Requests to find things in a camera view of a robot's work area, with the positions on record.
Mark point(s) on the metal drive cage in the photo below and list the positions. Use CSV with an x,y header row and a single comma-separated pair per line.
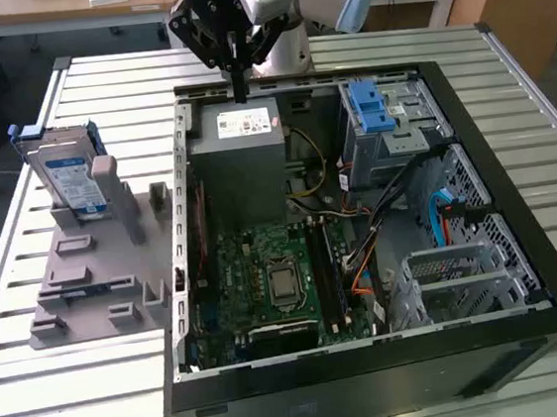
x,y
402,155

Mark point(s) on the grey parts rack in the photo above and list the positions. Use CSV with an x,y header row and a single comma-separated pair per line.
x,y
103,247

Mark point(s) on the dark blue RAM stick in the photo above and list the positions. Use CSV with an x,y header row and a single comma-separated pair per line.
x,y
337,272

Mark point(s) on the black PC case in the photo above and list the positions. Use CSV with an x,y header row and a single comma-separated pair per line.
x,y
328,392

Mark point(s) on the grey power supply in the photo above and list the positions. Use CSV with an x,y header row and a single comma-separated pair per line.
x,y
241,182

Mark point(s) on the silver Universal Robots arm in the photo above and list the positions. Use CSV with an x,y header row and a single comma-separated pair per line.
x,y
291,48

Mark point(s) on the silver CPU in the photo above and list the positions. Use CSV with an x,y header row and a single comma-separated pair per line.
x,y
284,286

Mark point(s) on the metal disk bay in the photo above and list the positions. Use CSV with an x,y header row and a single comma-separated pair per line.
x,y
456,289

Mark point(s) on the CPU socket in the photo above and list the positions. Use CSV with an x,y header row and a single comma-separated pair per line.
x,y
300,286

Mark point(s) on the blue drive latch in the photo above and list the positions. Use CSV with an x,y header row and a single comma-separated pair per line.
x,y
370,109

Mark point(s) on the black graphics card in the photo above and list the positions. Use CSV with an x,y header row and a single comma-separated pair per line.
x,y
282,340

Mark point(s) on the green motherboard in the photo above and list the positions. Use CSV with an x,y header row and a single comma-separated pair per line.
x,y
244,262

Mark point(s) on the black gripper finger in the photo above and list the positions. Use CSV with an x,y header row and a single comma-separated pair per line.
x,y
244,85
237,86

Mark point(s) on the hard disk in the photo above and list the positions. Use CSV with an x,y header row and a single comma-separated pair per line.
x,y
74,185

